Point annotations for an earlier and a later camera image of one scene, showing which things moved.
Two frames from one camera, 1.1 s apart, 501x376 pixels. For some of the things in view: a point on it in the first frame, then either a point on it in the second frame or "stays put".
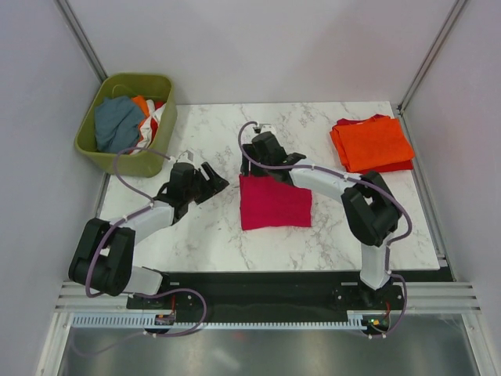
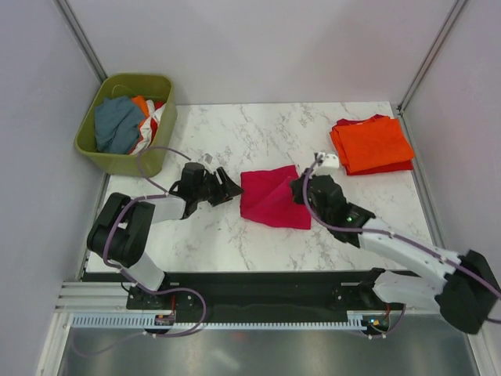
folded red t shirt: [394, 167] stays put
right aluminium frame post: [452, 15] stays put
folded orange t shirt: [373, 142] stays put
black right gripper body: [263, 171] to [324, 218]
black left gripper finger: [207, 189] to [216, 198]
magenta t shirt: [266, 202] stays put
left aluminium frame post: [73, 26] stays put
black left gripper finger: [214, 177] to [228, 186]
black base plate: [266, 297] stays put
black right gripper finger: [248, 168] to [297, 190]
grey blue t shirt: [117, 124] stays put
